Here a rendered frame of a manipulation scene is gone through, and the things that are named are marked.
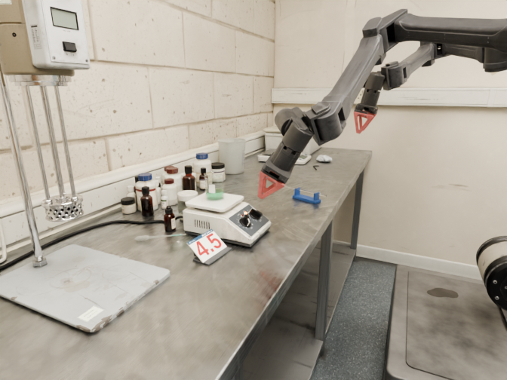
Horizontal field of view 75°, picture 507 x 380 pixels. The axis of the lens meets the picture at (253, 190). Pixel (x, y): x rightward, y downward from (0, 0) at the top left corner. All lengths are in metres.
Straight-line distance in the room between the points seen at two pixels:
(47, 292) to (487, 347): 1.20
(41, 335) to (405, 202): 2.05
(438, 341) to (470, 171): 1.25
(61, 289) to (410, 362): 0.93
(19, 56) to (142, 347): 0.47
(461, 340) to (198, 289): 0.90
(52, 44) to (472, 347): 1.30
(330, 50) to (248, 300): 1.87
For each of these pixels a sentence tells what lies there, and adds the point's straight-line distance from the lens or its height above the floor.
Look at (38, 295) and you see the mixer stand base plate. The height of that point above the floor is 0.76.
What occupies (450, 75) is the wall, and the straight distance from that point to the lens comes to 2.22.
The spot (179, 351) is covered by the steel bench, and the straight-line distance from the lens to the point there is 0.55.
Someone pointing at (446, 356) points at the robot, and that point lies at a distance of 1.23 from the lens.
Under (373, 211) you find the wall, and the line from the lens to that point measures 2.35.
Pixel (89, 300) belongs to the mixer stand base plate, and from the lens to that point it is 0.68.
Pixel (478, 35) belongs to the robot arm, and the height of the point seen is 1.24.
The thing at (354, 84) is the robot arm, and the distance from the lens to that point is 0.88.
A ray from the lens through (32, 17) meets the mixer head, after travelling 0.62.
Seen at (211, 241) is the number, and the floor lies 0.77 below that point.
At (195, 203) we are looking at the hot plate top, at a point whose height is 0.84.
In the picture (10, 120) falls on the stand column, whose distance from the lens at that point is 0.77.
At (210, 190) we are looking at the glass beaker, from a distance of 0.87.
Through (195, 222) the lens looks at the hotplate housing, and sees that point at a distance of 0.87.
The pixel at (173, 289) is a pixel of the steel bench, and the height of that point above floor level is 0.75.
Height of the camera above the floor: 1.12
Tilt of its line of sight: 17 degrees down
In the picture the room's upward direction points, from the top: straight up
